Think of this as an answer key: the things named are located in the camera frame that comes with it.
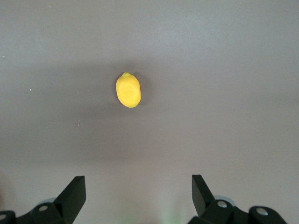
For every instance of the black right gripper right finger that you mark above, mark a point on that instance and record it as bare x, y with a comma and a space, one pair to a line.
205, 203

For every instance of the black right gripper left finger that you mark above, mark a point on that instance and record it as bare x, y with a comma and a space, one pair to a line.
67, 200

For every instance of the yellow lemon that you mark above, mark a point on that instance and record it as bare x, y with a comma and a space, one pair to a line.
128, 91

